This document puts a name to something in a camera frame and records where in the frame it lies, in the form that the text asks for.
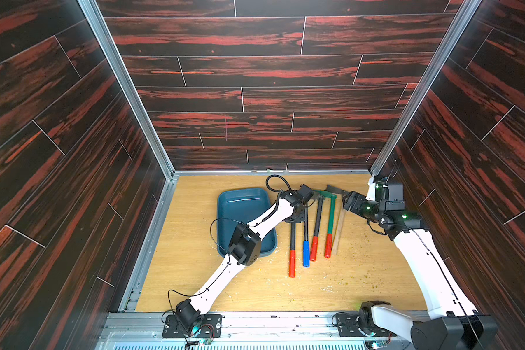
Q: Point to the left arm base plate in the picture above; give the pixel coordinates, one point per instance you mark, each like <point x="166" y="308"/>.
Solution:
<point x="209" y="327"/>

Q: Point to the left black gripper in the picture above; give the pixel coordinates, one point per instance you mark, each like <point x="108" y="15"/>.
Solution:
<point x="301" y="217"/>

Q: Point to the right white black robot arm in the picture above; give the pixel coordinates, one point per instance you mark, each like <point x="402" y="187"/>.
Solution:
<point x="454" y="321"/>

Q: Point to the chrome hoe blue grip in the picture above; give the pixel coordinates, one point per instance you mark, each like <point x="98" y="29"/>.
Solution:
<point x="306" y="246"/>

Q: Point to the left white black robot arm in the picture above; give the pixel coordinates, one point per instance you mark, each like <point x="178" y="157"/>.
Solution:
<point x="243" y="250"/>

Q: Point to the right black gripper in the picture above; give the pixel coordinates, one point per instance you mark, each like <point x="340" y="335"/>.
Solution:
<point x="350" y="201"/>

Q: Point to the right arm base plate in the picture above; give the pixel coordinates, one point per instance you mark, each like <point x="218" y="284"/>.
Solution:
<point x="348" y="326"/>

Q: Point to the teal plastic storage tray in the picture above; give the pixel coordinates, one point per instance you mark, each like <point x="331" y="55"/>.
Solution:
<point x="236" y="206"/>

